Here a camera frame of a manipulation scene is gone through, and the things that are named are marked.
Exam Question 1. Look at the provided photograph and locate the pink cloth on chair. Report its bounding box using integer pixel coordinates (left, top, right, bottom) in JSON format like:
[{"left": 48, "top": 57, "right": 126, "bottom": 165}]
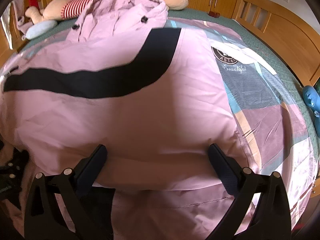
[{"left": 10, "top": 0, "right": 33, "bottom": 41}]

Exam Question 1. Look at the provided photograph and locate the striped plush doll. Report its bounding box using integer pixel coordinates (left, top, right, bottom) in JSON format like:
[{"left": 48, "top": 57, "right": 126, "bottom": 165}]
[{"left": 25, "top": 0, "right": 189, "bottom": 24}]

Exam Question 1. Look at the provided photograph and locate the green bed sheet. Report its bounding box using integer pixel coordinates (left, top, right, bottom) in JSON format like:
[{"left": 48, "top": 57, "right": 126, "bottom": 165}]
[{"left": 19, "top": 8, "right": 320, "bottom": 160}]

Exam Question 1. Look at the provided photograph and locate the small red box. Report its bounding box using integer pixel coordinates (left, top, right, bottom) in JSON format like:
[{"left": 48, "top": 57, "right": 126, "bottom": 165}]
[{"left": 208, "top": 11, "right": 220, "bottom": 18}]

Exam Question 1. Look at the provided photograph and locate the patchwork pink duvet cover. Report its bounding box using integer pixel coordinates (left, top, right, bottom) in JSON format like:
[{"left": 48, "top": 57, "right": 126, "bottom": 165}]
[{"left": 0, "top": 17, "right": 320, "bottom": 230}]

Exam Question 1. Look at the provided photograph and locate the pink black puffer jacket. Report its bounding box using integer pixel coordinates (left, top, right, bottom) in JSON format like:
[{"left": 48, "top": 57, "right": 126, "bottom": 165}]
[{"left": 0, "top": 0, "right": 258, "bottom": 240}]

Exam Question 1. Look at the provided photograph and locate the blue plush toy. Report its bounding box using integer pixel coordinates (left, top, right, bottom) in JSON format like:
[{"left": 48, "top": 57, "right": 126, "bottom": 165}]
[{"left": 302, "top": 86, "right": 320, "bottom": 137}]

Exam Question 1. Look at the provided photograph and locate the light blue pillow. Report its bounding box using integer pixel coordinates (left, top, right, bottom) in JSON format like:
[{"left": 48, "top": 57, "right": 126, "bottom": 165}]
[{"left": 25, "top": 20, "right": 57, "bottom": 40}]

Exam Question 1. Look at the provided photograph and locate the wooden headboard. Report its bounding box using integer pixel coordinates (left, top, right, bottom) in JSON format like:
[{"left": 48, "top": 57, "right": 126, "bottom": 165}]
[{"left": 233, "top": 0, "right": 319, "bottom": 86}]

